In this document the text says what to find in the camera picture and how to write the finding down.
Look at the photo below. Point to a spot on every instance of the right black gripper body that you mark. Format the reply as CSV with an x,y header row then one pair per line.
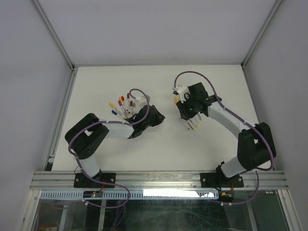
x,y
188,108

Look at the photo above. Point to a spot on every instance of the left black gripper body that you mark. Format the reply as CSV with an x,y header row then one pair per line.
x,y
155,121

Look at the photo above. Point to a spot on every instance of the red square-cap pen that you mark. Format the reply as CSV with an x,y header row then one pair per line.
x,y
186,125

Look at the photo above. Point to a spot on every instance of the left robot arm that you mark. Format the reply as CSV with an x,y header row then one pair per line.
x,y
86,136

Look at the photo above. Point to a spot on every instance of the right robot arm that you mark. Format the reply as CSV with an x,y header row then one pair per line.
x,y
255,142

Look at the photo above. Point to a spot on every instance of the yellow cap marker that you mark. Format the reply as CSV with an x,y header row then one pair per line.
x,y
116,110

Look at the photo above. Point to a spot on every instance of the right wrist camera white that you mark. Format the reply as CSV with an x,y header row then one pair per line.
x,y
181,93

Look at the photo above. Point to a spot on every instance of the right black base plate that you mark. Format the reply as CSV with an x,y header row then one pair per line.
x,y
214,180

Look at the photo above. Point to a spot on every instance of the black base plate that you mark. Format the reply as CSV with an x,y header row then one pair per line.
x,y
81,181
214,180

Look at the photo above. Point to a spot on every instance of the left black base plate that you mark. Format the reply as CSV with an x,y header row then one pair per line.
x,y
81,181

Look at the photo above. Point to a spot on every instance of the aluminium front rail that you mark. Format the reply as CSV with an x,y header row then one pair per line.
x,y
64,180

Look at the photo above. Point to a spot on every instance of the white slotted cable duct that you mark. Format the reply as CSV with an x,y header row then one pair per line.
x,y
145,194

